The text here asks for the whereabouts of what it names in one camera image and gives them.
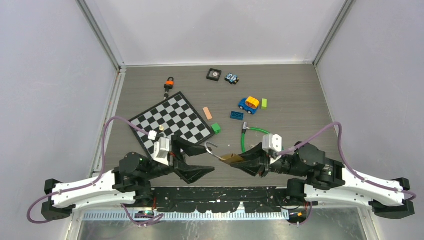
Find blue toy brick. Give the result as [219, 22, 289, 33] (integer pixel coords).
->
[230, 111, 244, 121]

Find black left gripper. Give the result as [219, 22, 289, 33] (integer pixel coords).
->
[143, 135, 216, 183]

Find blue yellow toy car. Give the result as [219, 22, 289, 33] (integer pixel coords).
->
[238, 96, 260, 115]

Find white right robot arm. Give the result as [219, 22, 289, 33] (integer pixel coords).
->
[226, 142, 415, 220]

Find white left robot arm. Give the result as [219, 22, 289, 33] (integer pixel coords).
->
[41, 136, 214, 221]

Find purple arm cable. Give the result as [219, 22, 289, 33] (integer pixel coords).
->
[278, 121, 418, 201]
[26, 116, 153, 224]

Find orange black padlock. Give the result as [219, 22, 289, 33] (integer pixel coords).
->
[164, 77, 174, 93]

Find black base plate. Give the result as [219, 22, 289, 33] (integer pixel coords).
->
[120, 186, 319, 215]

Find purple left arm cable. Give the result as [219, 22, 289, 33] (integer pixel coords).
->
[26, 116, 153, 224]

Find green cable lock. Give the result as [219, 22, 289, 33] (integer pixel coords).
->
[240, 121, 271, 153]

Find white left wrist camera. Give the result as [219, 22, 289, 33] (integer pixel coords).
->
[148, 130, 171, 166]

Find aluminium frame rail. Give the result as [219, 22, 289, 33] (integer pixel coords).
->
[89, 65, 127, 177]

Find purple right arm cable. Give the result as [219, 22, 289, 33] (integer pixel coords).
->
[278, 121, 418, 201]

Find green toy brick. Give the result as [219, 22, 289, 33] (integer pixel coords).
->
[211, 123, 222, 135]

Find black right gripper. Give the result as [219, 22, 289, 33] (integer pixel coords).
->
[229, 141, 306, 178]

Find brass padlock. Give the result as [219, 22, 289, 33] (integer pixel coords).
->
[204, 141, 245, 165]

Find black white chessboard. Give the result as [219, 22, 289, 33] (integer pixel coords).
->
[129, 92, 215, 144]

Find black square box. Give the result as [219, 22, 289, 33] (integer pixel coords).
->
[206, 68, 222, 82]

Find blue owl toy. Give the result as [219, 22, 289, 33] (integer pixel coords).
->
[224, 73, 240, 85]

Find lime green block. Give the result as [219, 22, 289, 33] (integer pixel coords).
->
[261, 98, 268, 110]

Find small wooden block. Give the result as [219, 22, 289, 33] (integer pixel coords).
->
[203, 107, 213, 121]

